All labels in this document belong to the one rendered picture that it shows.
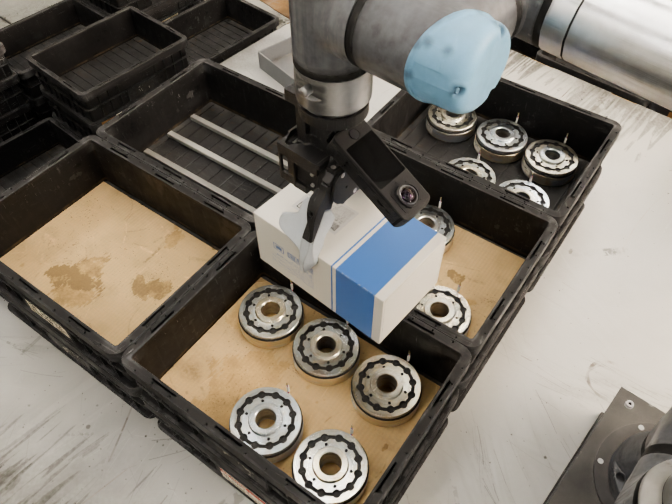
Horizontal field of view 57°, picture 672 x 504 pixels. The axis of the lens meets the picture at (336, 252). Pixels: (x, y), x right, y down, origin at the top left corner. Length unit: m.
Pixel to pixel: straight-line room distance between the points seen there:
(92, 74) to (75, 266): 1.15
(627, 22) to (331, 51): 0.23
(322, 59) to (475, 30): 0.14
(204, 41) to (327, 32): 1.97
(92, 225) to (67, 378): 0.28
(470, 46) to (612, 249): 0.97
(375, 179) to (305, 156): 0.08
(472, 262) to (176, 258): 0.52
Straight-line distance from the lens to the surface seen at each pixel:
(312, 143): 0.67
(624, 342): 1.26
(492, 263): 1.11
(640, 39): 0.55
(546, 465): 1.10
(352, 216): 0.74
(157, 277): 1.11
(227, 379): 0.97
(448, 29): 0.48
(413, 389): 0.93
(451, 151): 1.30
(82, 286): 1.14
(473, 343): 0.90
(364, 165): 0.62
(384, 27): 0.50
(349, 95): 0.58
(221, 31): 2.53
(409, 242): 0.72
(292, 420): 0.90
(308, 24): 0.54
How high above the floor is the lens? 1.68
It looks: 51 degrees down
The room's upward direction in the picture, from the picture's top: straight up
